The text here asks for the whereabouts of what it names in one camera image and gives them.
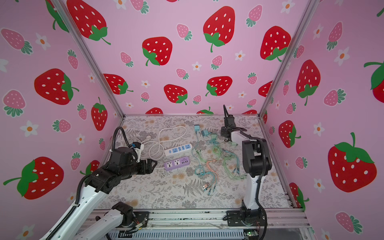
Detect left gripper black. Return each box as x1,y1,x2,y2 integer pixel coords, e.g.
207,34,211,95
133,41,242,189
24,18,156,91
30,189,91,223
121,158,159,181

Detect teal charger plug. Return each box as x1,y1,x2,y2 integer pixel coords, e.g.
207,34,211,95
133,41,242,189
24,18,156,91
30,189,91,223
194,125,201,133

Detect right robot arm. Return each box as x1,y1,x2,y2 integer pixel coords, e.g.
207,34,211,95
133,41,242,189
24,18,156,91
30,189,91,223
221,106,272,225

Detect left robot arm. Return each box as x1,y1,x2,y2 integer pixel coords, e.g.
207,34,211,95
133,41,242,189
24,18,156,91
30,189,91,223
42,127,158,240

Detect purple power strip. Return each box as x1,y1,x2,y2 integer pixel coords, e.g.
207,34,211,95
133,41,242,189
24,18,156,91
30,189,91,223
164,156,190,171

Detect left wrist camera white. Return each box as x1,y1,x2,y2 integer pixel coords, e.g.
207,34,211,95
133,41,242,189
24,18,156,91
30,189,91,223
132,142,145,151

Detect white power strip cord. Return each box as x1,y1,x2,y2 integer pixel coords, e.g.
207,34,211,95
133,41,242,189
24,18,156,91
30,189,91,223
137,125,187,161

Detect tangled charging cables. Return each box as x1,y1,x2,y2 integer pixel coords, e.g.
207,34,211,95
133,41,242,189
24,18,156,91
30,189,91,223
191,137,248,196

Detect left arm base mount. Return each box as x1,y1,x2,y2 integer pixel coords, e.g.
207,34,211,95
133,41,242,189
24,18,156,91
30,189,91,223
118,211,150,229

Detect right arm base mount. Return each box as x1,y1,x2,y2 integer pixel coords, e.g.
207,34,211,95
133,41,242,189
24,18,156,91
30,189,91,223
223,210,267,227

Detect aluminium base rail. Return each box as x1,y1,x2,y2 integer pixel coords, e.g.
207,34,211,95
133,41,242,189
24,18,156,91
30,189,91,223
102,209,316,240

